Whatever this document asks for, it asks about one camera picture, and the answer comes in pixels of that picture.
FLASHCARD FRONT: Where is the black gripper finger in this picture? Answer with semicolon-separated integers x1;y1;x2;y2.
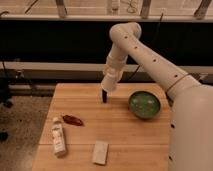
102;89;107;103

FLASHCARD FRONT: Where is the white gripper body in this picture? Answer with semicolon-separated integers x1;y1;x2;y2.
101;64;122;91

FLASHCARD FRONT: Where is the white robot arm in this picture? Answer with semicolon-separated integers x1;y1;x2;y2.
101;22;213;171

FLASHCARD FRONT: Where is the green ceramic cup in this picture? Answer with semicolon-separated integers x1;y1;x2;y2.
128;91;161;119

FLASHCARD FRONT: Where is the dark red chili pepper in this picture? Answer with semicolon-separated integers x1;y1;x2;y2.
63;115;84;126

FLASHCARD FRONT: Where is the white plastic bottle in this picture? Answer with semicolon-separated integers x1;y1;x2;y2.
51;117;67;157

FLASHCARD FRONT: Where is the black cable behind arm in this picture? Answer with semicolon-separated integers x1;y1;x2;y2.
127;12;165;83

